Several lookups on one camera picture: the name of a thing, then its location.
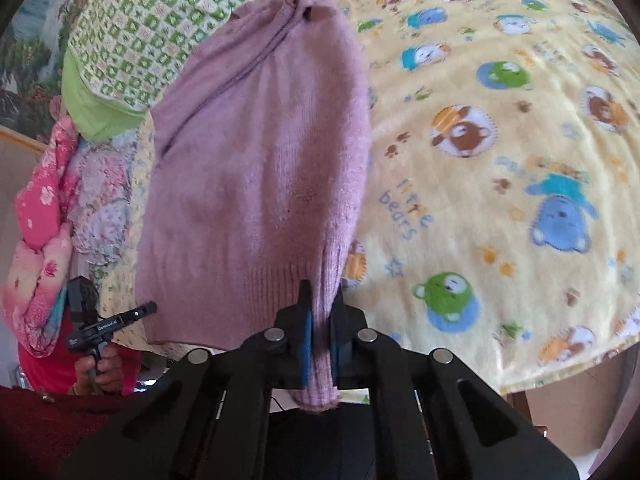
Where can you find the green checkered quilt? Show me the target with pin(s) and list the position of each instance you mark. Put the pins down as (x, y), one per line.
(122, 53)

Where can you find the pink floral cloth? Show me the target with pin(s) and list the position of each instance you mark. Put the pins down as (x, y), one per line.
(32, 296)

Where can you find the person left hand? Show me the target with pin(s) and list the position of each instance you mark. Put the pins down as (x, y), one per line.
(103, 376)

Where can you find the floral pastel quilt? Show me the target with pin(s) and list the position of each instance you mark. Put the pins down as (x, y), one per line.
(99, 212)

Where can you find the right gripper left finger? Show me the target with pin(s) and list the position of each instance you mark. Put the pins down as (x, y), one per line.
(278, 356)

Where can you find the red clothed person torso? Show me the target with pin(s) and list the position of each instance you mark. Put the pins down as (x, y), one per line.
(163, 433)

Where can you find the purple knit sweater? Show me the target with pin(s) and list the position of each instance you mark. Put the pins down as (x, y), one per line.
(261, 153)

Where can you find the framed landscape painting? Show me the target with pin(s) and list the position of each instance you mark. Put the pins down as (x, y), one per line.
(32, 51)

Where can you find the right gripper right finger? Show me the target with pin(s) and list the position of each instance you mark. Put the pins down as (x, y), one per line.
(362, 357)

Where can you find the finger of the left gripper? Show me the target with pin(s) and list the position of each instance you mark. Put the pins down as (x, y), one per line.
(136, 314)

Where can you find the yellow cartoon bear blanket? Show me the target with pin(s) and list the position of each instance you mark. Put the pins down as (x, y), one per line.
(501, 218)

